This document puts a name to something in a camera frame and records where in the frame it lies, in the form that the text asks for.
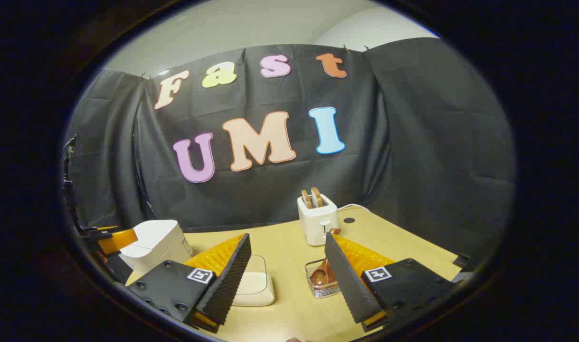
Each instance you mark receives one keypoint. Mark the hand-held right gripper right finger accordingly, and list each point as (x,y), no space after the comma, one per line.
(348,280)

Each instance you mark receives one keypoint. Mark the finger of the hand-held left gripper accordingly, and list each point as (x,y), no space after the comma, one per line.
(118,241)

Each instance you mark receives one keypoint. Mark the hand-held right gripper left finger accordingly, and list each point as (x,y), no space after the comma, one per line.
(223,285)

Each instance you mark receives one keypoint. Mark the brown wooden spoon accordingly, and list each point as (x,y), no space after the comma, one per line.
(320,278)

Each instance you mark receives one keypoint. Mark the clear chopstick holder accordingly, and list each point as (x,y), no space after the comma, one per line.
(317,291)

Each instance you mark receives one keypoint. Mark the clear container of rice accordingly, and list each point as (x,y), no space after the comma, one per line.
(256,285)

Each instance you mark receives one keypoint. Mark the white rice cooker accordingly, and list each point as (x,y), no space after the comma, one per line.
(156,237)

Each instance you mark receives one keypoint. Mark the white toaster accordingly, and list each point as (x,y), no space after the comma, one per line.
(315,228)

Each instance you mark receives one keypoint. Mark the brown bread slice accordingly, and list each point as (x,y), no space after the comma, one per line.
(307,199)
(317,196)

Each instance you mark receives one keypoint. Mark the black backdrop cloth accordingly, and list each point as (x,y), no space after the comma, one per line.
(280,190)

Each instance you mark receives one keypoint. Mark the black table clamp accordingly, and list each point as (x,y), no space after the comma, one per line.
(461,262)

